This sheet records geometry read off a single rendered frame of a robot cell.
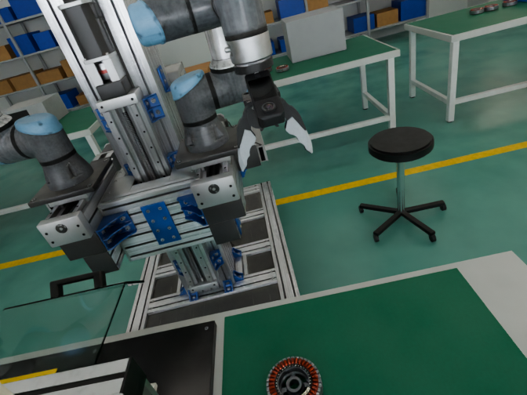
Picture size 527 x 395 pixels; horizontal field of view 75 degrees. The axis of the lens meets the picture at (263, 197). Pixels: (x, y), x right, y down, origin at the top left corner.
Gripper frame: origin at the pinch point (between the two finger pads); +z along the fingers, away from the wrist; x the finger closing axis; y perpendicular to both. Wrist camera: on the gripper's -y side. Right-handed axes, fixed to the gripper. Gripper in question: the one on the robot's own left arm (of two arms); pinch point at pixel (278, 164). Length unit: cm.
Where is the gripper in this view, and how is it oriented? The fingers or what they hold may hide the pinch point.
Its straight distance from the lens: 70.1
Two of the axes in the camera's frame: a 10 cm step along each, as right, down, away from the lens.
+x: -9.7, 2.6, 0.3
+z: 2.3, 8.2, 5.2
